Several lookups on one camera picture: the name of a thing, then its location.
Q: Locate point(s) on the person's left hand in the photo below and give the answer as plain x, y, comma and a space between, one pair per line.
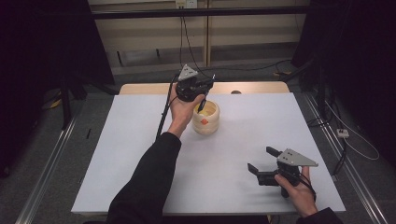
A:
182, 113

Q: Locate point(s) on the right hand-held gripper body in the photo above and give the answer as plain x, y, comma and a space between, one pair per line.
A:
294, 158

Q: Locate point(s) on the dark curtain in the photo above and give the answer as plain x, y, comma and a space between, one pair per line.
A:
37, 62
367, 62

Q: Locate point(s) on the light wooden shelf unit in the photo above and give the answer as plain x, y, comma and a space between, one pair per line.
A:
249, 31

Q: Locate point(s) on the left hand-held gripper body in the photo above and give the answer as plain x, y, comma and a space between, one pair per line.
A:
187, 74

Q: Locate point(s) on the black metal stand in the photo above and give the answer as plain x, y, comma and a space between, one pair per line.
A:
320, 93
65, 105

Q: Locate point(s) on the person's right hand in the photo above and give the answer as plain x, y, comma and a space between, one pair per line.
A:
300, 199

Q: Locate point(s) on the black horizontal bar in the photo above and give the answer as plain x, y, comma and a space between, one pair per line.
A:
140, 14

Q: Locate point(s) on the white power strip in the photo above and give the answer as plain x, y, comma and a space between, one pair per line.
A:
342, 133

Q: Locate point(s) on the white wall outlet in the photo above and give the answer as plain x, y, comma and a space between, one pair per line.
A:
186, 3

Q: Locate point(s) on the white table mat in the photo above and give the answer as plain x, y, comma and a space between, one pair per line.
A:
130, 124

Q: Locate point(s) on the small black floor strip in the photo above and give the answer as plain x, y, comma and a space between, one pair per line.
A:
88, 133

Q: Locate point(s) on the yellow floor tape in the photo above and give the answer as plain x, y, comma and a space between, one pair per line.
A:
281, 74
55, 103

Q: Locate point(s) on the metal floor rail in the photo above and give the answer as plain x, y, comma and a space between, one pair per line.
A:
358, 183
46, 174

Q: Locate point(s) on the light wooden pen holder cup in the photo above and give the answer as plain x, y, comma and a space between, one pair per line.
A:
207, 127

